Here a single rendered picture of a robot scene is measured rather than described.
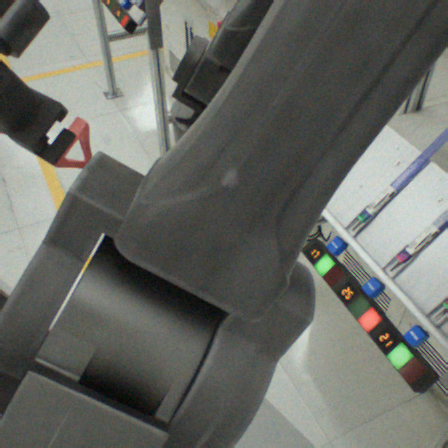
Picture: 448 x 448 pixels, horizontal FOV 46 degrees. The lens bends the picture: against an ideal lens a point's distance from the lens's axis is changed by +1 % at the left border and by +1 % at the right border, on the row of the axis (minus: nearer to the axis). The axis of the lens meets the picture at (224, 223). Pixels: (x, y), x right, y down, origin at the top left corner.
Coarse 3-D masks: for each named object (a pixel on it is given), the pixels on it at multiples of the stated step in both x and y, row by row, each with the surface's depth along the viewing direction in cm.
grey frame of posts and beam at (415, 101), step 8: (432, 72) 138; (424, 80) 139; (416, 88) 141; (424, 88) 141; (408, 96) 144; (416, 96) 142; (424, 96) 143; (408, 104) 146; (416, 104) 144; (400, 112) 149; (440, 432) 93; (440, 440) 94
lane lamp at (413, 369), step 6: (414, 360) 86; (408, 366) 86; (414, 366) 85; (420, 366) 85; (402, 372) 86; (408, 372) 86; (414, 372) 85; (420, 372) 84; (408, 378) 85; (414, 378) 85
